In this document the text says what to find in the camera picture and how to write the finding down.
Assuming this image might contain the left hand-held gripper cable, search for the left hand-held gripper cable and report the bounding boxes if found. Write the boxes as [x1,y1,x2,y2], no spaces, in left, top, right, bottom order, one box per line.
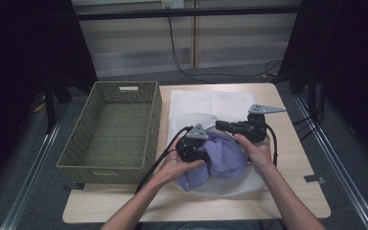
[135,126,194,195]

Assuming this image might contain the purple cloth garment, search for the purple cloth garment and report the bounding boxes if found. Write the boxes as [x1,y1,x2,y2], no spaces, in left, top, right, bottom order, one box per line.
[177,129,249,193]

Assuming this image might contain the black horizontal bar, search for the black horizontal bar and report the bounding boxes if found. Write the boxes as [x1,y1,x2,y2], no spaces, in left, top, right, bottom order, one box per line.
[76,5,302,22]

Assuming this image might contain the black floor cables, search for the black floor cables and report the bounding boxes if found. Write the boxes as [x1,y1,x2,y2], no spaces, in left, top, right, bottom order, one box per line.
[291,85,326,142]

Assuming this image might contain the person's grey clothing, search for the person's grey clothing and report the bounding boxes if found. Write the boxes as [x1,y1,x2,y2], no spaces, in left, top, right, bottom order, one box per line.
[135,220,288,230]

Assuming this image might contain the white mesh laundry bag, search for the white mesh laundry bag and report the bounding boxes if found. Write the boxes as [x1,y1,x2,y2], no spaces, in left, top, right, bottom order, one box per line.
[167,89,270,197]

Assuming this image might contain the person's left hand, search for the person's left hand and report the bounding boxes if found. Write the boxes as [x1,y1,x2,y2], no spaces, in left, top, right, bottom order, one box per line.
[154,137,206,187]

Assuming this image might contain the white wall outlet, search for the white wall outlet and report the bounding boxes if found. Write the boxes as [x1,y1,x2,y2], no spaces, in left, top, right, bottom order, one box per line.
[161,0,186,10]

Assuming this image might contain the grey table bracket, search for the grey table bracket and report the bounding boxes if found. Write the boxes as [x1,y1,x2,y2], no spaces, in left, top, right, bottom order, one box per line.
[303,174,327,186]

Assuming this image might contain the hand-held gripper cable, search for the hand-held gripper cable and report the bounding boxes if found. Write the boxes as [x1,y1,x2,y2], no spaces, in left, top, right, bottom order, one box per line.
[264,124,279,168]
[135,126,194,195]

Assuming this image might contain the person's right hand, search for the person's right hand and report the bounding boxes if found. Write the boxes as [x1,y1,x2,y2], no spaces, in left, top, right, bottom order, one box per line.
[233,133,276,176]

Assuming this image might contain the black metal stand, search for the black metal stand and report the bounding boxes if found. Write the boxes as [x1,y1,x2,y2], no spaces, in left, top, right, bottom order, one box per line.
[42,76,73,134]
[306,68,321,128]

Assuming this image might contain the dark curtain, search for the dark curtain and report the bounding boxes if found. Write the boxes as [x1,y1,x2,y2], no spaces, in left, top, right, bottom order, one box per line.
[0,0,99,196]
[277,0,368,167]

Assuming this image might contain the right hand-held gripper cable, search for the right hand-held gripper cable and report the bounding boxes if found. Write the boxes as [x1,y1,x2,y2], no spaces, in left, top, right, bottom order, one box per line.
[264,124,279,168]

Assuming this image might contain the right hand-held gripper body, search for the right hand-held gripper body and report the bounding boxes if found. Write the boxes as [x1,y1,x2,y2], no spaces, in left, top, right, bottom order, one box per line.
[233,103,288,144]

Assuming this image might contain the metal floor rail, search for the metal floor rail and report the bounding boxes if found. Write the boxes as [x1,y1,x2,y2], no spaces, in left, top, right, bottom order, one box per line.
[293,94,368,230]
[0,104,68,230]

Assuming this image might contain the black wall cable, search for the black wall cable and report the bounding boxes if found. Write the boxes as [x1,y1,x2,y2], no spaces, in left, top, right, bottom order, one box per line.
[167,16,284,84]

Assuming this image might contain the green woven basket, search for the green woven basket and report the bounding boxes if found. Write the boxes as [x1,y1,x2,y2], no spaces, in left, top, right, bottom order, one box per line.
[56,80,163,185]

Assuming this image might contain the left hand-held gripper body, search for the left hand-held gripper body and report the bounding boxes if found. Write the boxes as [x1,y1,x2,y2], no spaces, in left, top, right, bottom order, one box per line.
[175,123,211,163]

